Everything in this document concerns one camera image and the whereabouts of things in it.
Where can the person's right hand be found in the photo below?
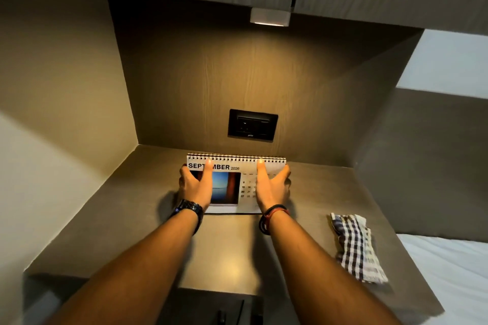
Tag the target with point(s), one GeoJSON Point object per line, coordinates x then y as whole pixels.
{"type": "Point", "coordinates": [271, 192]}

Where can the white spiral desk calendar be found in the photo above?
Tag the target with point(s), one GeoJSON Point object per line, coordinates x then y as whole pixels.
{"type": "Point", "coordinates": [232, 168]}

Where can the dark drawer unit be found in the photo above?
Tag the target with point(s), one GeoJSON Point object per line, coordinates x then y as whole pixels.
{"type": "Point", "coordinates": [213, 309]}

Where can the black wall socket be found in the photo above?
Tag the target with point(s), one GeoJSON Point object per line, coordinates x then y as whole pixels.
{"type": "Point", "coordinates": [252, 124]}

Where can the under-cabinet light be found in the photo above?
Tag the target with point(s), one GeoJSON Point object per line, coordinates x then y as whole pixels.
{"type": "Point", "coordinates": [270, 17]}

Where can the person's left hand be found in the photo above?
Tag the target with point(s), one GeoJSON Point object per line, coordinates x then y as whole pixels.
{"type": "Point", "coordinates": [194, 189]}

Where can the person's right forearm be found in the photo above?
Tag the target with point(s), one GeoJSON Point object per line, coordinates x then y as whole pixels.
{"type": "Point", "coordinates": [316, 275]}

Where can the white bed mattress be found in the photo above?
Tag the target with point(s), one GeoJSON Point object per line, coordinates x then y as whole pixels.
{"type": "Point", "coordinates": [450, 279]}

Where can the person's left thumb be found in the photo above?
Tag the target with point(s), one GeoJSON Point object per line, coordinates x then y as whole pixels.
{"type": "Point", "coordinates": [208, 172]}

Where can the person's left forearm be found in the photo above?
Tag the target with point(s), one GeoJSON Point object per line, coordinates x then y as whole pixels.
{"type": "Point", "coordinates": [141, 271]}

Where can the black wrist band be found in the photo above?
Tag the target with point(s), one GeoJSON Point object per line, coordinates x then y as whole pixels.
{"type": "Point", "coordinates": [263, 224]}

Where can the person's right thumb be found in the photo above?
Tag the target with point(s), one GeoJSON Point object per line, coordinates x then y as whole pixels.
{"type": "Point", "coordinates": [261, 172]}

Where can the checked folded cloth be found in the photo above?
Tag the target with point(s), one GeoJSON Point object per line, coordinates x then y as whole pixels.
{"type": "Point", "coordinates": [356, 246]}

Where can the black wristwatch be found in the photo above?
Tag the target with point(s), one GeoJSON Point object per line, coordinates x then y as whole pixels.
{"type": "Point", "coordinates": [189, 206]}

